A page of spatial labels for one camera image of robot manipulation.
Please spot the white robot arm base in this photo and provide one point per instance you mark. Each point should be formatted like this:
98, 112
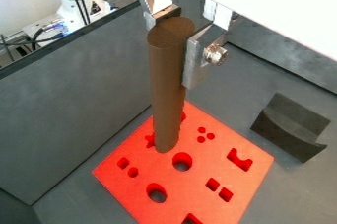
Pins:
73, 14

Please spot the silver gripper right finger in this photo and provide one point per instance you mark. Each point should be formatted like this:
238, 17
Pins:
205, 49

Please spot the red shape sorting board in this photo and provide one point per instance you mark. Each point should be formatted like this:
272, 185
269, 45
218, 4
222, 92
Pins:
201, 183

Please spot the black plastic holder stand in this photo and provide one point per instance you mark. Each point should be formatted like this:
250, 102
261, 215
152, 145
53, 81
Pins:
292, 127

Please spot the brown oval rod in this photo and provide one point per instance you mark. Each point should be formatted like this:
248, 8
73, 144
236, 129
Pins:
166, 39

